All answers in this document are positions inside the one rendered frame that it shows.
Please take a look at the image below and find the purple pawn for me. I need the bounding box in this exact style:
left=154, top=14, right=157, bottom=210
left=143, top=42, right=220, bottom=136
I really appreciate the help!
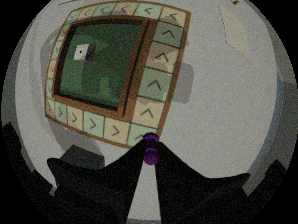
left=142, top=132, right=160, bottom=165

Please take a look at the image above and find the brown board frame with arrow squares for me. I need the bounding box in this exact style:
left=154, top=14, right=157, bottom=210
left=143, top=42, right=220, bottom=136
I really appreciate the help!
left=44, top=0, right=192, bottom=149

